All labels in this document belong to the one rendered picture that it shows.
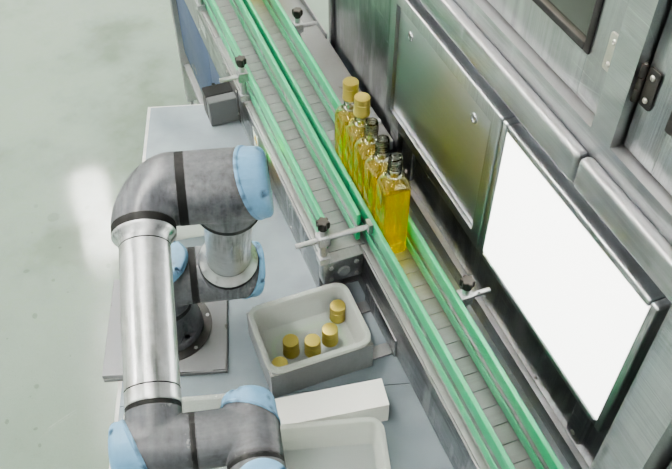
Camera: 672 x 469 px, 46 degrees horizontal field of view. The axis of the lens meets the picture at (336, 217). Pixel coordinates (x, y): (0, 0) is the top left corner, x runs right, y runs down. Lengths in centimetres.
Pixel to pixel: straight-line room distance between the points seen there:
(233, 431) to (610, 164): 64
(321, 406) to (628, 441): 103
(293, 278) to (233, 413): 82
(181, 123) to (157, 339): 125
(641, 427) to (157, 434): 65
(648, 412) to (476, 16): 100
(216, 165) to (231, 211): 7
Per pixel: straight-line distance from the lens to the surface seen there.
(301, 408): 160
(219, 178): 121
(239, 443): 106
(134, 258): 117
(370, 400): 161
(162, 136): 226
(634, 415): 61
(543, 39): 133
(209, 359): 173
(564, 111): 128
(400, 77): 180
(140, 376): 110
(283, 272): 187
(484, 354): 152
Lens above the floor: 219
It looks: 47 degrees down
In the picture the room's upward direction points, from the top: straight up
